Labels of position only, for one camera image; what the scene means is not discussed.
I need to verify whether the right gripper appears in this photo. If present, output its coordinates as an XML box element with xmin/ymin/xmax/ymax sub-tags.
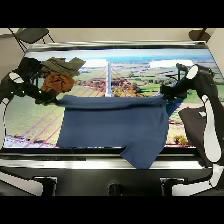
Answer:
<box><xmin>159</xmin><ymin>82</ymin><xmax>186</xmax><ymax>100</ymax></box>

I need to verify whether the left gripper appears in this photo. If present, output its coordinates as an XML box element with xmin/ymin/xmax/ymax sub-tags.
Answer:
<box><xmin>34</xmin><ymin>89</ymin><xmax>60</xmax><ymax>106</ymax></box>

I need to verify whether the blue T-shirt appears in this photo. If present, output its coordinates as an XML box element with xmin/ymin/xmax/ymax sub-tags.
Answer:
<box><xmin>54</xmin><ymin>93</ymin><xmax>178</xmax><ymax>170</ymax></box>

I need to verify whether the brown garment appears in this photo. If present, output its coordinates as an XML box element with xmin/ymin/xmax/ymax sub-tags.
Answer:
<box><xmin>41</xmin><ymin>72</ymin><xmax>77</xmax><ymax>95</ymax></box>

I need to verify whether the olive green garment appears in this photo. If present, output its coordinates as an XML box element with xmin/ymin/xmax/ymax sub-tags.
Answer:
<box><xmin>41</xmin><ymin>56</ymin><xmax>87</xmax><ymax>78</ymax></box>

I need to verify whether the black T-shirt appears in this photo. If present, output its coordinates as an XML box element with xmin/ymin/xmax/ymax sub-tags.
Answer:
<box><xmin>178</xmin><ymin>105</ymin><xmax>215</xmax><ymax>168</ymax></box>

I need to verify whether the black folding chair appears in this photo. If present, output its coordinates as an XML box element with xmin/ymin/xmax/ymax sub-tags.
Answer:
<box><xmin>7</xmin><ymin>28</ymin><xmax>56</xmax><ymax>54</ymax></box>
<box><xmin>187</xmin><ymin>28</ymin><xmax>212</xmax><ymax>42</ymax></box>

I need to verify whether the silver frame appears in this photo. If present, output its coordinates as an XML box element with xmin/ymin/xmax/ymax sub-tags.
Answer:
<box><xmin>0</xmin><ymin>157</ymin><xmax>224</xmax><ymax>197</ymax></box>

